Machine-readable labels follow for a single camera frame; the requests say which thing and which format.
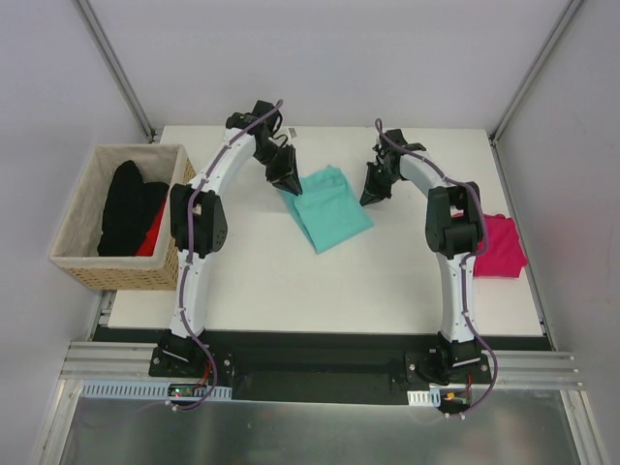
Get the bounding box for teal t-shirt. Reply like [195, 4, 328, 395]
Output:
[280, 166, 374, 254]

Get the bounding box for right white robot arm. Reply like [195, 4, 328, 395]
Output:
[360, 126, 487, 386]

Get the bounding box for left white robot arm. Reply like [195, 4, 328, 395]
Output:
[159, 100, 303, 377]

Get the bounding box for pink folded t-shirt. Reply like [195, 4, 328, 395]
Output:
[474, 214, 528, 279]

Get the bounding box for black garment in basket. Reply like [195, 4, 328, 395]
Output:
[97, 161, 169, 257]

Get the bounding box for red garment in basket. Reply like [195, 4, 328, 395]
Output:
[135, 199, 167, 257]

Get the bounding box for wicker laundry basket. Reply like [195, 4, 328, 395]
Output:
[49, 144, 195, 291]

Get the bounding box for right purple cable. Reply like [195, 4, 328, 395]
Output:
[374, 117, 500, 420]

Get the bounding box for purple cable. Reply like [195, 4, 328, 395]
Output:
[374, 117, 500, 420]
[177, 99, 285, 412]

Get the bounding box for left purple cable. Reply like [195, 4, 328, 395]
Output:
[177, 99, 285, 412]

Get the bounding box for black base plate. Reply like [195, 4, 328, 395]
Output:
[148, 330, 492, 405]

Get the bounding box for right aluminium corner post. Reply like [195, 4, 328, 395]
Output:
[489, 0, 587, 147]

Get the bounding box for aluminium corner post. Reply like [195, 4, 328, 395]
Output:
[489, 0, 587, 147]
[72, 0, 157, 143]

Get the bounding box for right white cable duct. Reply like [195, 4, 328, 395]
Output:
[407, 387, 441, 408]

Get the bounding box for white cable duct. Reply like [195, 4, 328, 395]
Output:
[407, 387, 441, 408]
[81, 381, 233, 403]

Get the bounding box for left aluminium corner post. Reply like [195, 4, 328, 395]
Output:
[72, 0, 157, 143]

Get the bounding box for aluminium rail frame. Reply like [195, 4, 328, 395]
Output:
[59, 341, 585, 390]

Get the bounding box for left white cable duct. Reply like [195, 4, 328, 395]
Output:
[81, 381, 233, 403]

